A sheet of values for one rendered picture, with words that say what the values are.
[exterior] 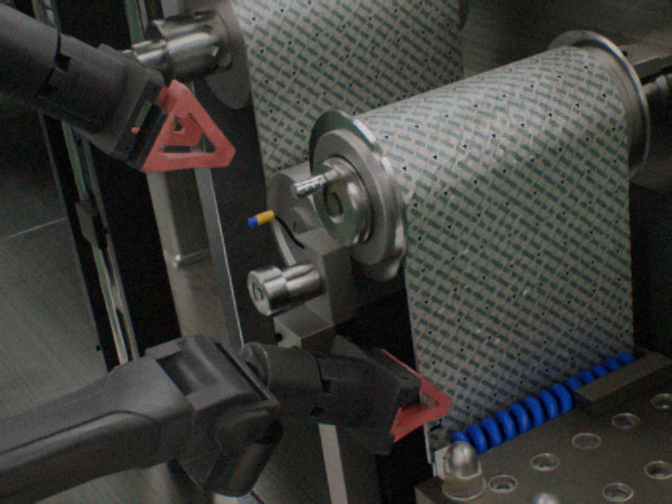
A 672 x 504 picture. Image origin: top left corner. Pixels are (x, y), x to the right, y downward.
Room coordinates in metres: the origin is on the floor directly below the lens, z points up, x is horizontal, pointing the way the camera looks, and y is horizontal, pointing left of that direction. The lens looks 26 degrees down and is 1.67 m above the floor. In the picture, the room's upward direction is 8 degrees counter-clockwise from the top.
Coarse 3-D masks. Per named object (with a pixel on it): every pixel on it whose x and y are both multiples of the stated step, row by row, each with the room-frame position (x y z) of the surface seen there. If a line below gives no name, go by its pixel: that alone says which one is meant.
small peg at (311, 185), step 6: (318, 174) 0.95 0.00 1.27; (306, 180) 0.94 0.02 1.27; (312, 180) 0.94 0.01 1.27; (318, 180) 0.94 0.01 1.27; (324, 180) 0.94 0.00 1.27; (294, 186) 0.93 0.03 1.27; (300, 186) 0.93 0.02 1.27; (306, 186) 0.94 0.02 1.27; (312, 186) 0.94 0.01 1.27; (318, 186) 0.94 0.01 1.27; (324, 186) 0.94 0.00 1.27; (294, 192) 0.94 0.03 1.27; (300, 192) 0.93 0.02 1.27; (306, 192) 0.93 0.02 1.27; (312, 192) 0.94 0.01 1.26; (300, 198) 0.93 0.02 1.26
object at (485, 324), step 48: (624, 192) 1.00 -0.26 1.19; (528, 240) 0.95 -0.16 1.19; (576, 240) 0.97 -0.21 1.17; (624, 240) 1.00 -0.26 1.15; (432, 288) 0.91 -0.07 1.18; (480, 288) 0.93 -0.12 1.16; (528, 288) 0.95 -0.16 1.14; (576, 288) 0.97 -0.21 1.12; (624, 288) 1.00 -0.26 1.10; (432, 336) 0.90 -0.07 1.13; (480, 336) 0.92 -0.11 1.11; (528, 336) 0.95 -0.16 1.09; (576, 336) 0.97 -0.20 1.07; (624, 336) 1.00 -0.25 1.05; (480, 384) 0.92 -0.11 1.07; (528, 384) 0.95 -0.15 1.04; (432, 432) 0.90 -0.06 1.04
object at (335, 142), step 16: (624, 96) 1.02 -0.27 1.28; (320, 144) 0.98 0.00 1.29; (336, 144) 0.95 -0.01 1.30; (352, 144) 0.93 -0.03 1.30; (320, 160) 0.98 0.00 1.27; (352, 160) 0.93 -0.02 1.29; (368, 160) 0.91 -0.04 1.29; (368, 176) 0.91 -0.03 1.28; (384, 192) 0.90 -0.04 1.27; (384, 208) 0.90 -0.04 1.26; (384, 224) 0.90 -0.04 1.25; (384, 240) 0.90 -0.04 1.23; (352, 256) 0.95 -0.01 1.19; (368, 256) 0.93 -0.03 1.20; (384, 256) 0.91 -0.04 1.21
